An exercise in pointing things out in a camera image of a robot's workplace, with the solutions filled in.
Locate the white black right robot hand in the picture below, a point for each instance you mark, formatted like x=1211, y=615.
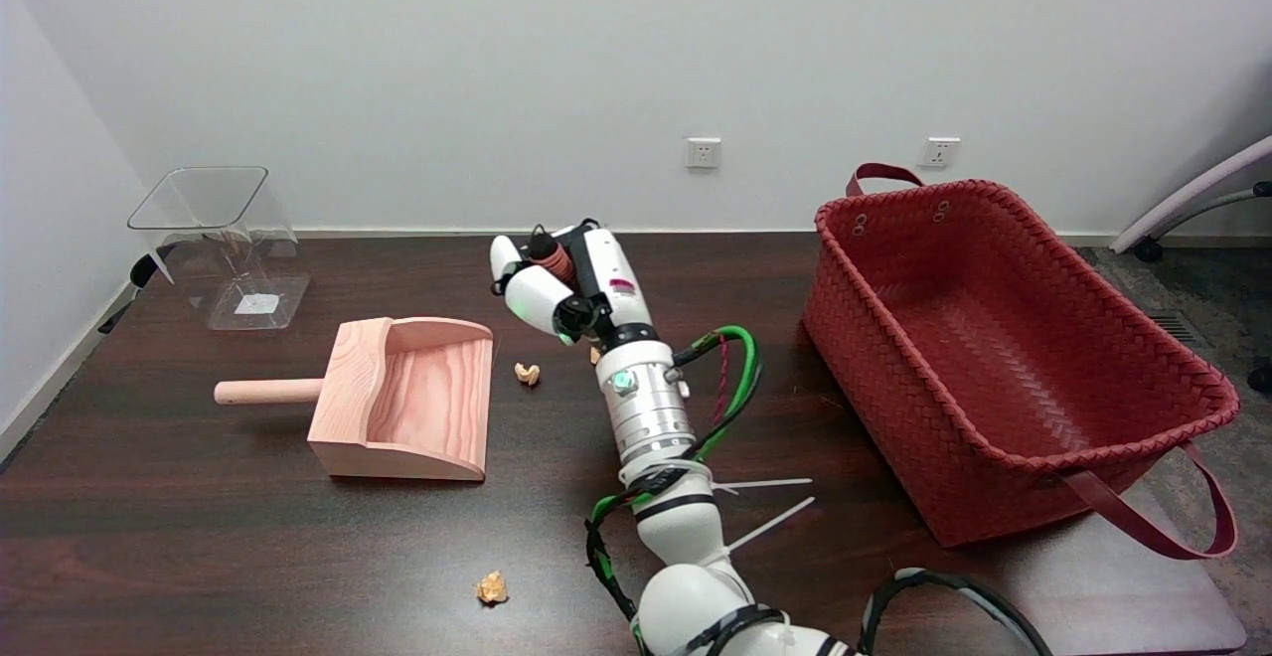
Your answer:
x=606, y=278

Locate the brown straw hand broom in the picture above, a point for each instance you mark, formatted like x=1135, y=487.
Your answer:
x=552, y=256

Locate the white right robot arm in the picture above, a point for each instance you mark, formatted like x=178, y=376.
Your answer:
x=651, y=408

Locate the pink wooden dustpan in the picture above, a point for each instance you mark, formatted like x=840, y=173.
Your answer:
x=427, y=408

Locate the clear plastic container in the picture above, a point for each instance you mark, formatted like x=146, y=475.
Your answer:
x=248, y=288

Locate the red woven basket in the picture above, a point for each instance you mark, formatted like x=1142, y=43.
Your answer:
x=994, y=338

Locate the metal floor vent grille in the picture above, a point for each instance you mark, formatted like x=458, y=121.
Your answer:
x=1178, y=327

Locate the white black office chair base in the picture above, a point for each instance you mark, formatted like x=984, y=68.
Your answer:
x=1183, y=197

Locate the white wall outlet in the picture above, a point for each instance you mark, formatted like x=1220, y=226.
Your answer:
x=941, y=151
x=704, y=153

